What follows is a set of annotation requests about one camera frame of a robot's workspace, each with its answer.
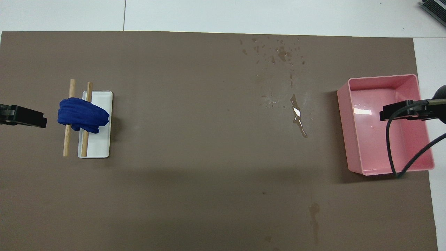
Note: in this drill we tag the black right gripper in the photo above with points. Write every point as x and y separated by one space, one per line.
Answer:
423 109

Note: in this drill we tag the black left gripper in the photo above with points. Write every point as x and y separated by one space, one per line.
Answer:
7 114

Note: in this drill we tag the blue towel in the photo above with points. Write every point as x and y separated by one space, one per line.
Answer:
83 115

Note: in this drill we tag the water puddle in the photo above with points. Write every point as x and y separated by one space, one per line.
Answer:
297 111

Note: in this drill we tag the pink plastic bin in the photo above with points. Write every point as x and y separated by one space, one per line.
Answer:
369 139

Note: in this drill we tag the light wooden dowel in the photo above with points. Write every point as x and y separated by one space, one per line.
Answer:
67 143
84 144

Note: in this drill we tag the brown table mat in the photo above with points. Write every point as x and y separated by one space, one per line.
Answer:
209 139

